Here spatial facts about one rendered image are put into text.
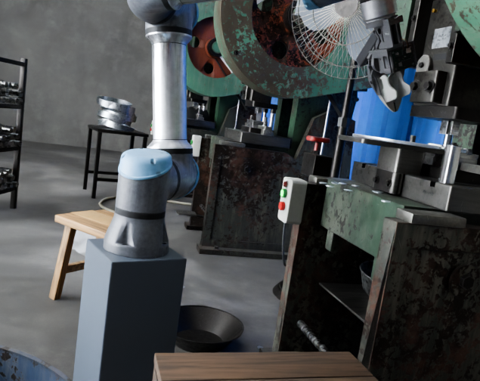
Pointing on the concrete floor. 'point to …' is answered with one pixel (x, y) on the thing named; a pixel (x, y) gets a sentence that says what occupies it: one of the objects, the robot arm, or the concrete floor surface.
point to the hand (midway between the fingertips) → (391, 106)
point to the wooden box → (260, 367)
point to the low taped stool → (72, 222)
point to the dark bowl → (206, 329)
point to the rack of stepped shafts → (10, 183)
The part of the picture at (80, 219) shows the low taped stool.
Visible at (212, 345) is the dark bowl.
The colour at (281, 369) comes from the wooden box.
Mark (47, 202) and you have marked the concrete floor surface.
